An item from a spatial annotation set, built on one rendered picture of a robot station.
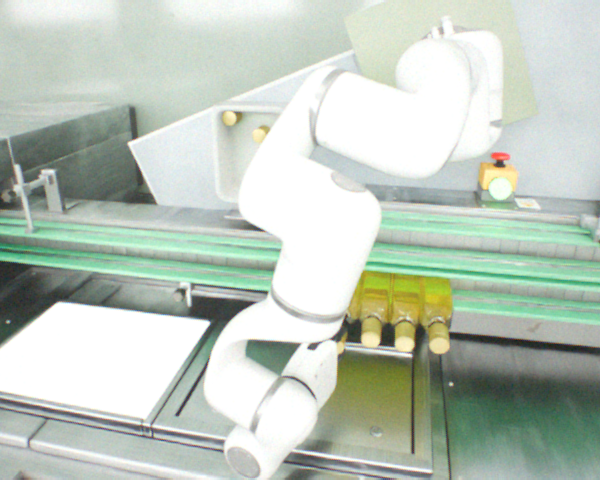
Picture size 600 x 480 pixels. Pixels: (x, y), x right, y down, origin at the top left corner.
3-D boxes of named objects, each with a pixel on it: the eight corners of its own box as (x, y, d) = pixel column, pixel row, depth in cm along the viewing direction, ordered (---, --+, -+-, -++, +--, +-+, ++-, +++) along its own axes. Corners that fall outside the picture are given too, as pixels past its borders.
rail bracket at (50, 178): (66, 208, 132) (7, 240, 112) (55, 147, 125) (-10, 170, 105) (81, 209, 131) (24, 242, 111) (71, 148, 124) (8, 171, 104)
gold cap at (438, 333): (424, 326, 86) (425, 341, 83) (443, 320, 85) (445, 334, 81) (432, 342, 87) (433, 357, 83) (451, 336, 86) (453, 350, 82)
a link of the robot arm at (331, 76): (384, 272, 60) (284, 221, 65) (453, 105, 51) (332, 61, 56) (328, 327, 47) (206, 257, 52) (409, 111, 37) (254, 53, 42)
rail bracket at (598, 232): (574, 224, 98) (596, 251, 86) (582, 190, 95) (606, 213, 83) (594, 226, 97) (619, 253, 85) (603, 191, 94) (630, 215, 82)
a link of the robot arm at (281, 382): (233, 388, 55) (305, 432, 53) (278, 340, 64) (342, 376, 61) (214, 466, 63) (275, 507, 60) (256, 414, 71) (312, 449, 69)
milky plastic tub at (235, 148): (228, 190, 124) (215, 201, 116) (223, 99, 114) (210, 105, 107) (295, 195, 120) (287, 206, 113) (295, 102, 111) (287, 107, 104)
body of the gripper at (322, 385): (312, 437, 71) (341, 391, 80) (313, 382, 67) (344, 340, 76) (268, 420, 74) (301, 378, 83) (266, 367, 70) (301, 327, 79)
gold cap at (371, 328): (361, 333, 90) (359, 347, 86) (362, 316, 88) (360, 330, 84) (381, 335, 89) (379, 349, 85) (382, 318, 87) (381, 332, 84)
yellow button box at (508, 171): (475, 190, 111) (480, 200, 105) (480, 158, 108) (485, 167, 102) (507, 192, 110) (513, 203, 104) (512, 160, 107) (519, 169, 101)
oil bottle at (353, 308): (341, 275, 113) (326, 326, 93) (341, 252, 110) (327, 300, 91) (365, 277, 112) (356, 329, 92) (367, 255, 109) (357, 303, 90)
